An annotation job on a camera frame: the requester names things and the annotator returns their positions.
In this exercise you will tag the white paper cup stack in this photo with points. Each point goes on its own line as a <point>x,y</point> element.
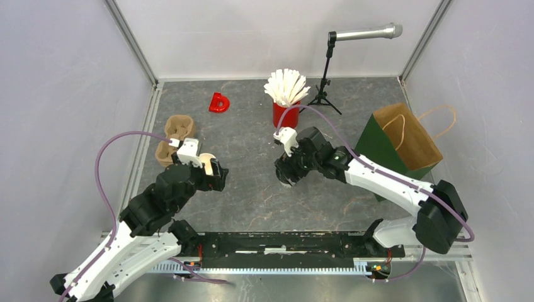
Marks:
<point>206,160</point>

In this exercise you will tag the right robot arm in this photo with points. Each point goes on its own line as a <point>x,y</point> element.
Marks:
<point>436,212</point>

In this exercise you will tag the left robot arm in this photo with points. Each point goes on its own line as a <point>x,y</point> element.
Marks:
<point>146,234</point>

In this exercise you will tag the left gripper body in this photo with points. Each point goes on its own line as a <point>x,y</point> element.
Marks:
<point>199,178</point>

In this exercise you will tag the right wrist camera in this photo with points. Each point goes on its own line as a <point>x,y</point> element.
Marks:
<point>288,138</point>

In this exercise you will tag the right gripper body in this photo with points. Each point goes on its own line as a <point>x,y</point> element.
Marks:
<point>302,163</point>

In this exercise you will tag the silver microphone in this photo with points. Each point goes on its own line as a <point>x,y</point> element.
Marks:
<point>388,31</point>

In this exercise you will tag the single white paper cup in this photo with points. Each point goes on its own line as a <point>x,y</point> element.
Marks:
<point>287,184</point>

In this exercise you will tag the green paper bag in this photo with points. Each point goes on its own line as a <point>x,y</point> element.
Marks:
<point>395,138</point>

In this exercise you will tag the brown cardboard cup carrier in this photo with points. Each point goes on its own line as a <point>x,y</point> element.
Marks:
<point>177,127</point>

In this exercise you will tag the red cylindrical holder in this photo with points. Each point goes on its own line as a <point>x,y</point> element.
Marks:
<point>290,119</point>

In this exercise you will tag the black mini tripod stand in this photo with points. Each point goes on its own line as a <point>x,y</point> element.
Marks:
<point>320,98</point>

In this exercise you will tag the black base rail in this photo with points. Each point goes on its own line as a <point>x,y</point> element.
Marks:
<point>284,250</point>

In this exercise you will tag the red plastic letter d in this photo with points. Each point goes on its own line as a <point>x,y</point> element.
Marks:
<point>219,103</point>

